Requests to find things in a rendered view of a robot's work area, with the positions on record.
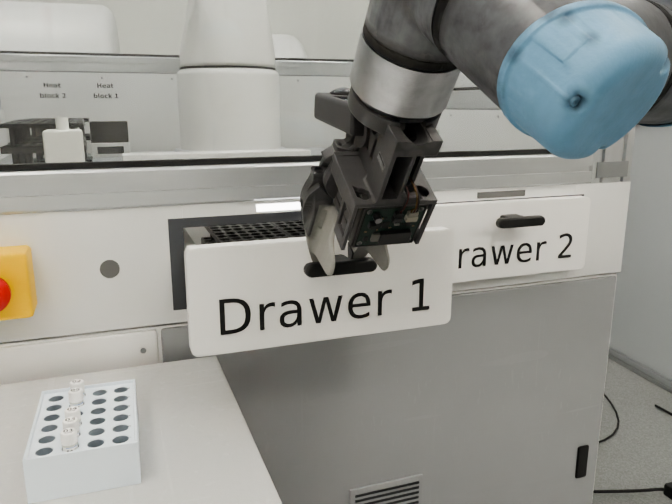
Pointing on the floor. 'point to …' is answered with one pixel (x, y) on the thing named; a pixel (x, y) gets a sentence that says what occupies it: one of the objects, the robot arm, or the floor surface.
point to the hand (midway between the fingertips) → (336, 252)
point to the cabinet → (405, 398)
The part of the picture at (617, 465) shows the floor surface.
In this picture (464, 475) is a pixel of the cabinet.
